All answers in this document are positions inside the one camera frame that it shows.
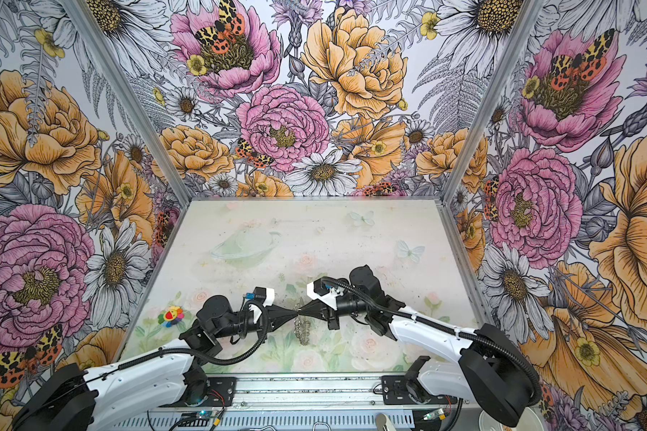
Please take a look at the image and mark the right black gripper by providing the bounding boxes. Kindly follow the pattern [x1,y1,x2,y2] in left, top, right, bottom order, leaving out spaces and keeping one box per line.
[297,293,370,332]

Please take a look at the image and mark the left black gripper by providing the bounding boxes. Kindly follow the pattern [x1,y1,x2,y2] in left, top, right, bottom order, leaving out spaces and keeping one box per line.
[214,303,298,344]

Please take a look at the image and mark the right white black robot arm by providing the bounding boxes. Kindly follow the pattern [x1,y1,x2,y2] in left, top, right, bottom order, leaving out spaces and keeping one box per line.
[298,266,543,427]

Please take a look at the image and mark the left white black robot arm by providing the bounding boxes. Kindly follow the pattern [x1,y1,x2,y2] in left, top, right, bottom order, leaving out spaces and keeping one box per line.
[12,287,298,430]

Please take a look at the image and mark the colourful flower toy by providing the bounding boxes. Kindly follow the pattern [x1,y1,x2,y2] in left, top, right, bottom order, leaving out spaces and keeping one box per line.
[157,305,184,328]

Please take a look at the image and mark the white paper cup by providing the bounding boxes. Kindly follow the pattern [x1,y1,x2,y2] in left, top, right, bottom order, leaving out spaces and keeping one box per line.
[479,409,545,431]

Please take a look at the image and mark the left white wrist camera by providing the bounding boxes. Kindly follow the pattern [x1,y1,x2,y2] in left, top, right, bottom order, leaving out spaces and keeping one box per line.
[244,287,275,323]

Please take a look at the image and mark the aluminium mounting rail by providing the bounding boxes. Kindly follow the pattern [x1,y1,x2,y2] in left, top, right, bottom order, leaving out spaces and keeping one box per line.
[207,368,541,413]

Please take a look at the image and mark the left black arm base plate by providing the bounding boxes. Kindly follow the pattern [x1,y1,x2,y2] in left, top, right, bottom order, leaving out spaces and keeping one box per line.
[180,376,237,407]

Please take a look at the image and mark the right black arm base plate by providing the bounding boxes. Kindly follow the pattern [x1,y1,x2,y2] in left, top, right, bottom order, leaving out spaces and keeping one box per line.
[376,375,458,406]

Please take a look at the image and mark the slotted grey cable duct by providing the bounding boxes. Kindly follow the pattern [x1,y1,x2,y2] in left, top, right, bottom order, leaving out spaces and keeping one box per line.
[112,409,415,430]

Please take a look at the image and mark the small circuit board with wires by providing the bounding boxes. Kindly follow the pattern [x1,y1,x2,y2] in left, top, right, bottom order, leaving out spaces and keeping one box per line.
[174,411,224,430]

